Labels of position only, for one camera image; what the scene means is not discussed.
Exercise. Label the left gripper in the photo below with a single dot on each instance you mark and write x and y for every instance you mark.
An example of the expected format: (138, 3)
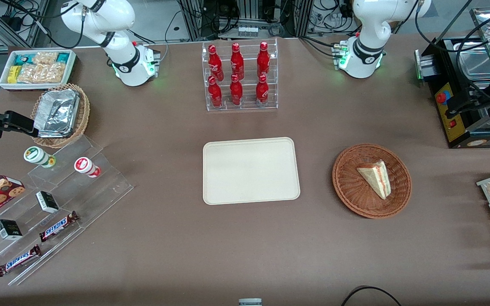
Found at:
(477, 98)

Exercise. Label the triangular sandwich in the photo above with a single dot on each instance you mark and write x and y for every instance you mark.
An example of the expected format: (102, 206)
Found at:
(377, 178)

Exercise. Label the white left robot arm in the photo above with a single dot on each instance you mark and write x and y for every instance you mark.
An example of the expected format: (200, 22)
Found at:
(368, 34)

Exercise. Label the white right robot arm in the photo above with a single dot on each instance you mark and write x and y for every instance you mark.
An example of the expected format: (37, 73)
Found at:
(121, 55)

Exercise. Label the light wicker basket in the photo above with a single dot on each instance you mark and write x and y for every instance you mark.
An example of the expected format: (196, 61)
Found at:
(84, 114)

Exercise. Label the round brown wicker basket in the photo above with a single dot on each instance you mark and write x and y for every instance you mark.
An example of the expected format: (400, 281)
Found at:
(351, 191)

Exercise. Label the beige plastic tray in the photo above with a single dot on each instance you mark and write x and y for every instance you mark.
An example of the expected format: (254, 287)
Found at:
(249, 170)

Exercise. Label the black yellow heating machine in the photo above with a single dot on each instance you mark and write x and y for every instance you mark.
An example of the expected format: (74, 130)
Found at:
(449, 121)

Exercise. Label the green lid cup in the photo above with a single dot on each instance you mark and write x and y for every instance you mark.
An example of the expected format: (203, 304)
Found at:
(34, 155)

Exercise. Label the aluminium foil containers stack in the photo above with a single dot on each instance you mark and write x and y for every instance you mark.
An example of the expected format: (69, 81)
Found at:
(58, 112)

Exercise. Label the stainless steel pan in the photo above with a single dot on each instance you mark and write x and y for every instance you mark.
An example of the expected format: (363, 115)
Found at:
(478, 59)

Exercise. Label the white rectangular snack bin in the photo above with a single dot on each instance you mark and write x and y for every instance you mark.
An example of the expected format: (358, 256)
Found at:
(2, 81)

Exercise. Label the yellow snack packet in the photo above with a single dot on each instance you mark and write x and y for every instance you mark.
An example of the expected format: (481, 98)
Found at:
(13, 74)

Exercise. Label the large clear cracker bag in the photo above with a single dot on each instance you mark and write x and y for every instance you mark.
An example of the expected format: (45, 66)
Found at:
(41, 73)

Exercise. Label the teal snack packet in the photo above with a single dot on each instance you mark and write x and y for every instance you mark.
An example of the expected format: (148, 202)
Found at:
(23, 59)
(63, 58)

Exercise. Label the small clear cracker bag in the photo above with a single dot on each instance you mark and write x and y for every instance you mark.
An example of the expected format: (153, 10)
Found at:
(45, 57)

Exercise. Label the red lid cup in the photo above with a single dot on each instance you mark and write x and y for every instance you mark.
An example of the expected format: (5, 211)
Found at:
(84, 165)

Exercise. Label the small black box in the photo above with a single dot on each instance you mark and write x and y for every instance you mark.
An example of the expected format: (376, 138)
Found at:
(9, 229)
(47, 202)

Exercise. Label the clear acrylic stepped shelf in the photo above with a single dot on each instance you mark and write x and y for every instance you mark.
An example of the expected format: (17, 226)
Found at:
(100, 187)

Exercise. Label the Snickers chocolate bar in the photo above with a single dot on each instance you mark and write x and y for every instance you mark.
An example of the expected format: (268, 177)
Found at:
(17, 261)
(58, 226)

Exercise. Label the red cola bottle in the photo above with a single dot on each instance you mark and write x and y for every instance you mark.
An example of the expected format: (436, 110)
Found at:
(262, 91)
(237, 61)
(236, 91)
(215, 63)
(215, 93)
(263, 59)

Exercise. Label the clear acrylic bottle rack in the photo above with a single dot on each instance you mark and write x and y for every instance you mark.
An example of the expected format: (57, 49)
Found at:
(249, 106)

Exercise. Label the white power strip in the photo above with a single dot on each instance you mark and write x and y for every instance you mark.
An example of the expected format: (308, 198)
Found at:
(247, 31)

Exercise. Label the grey box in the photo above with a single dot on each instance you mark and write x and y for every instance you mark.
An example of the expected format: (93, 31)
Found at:
(250, 302)

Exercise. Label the aluminium equipment frame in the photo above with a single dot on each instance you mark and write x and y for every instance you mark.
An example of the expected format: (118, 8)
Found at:
(194, 19)

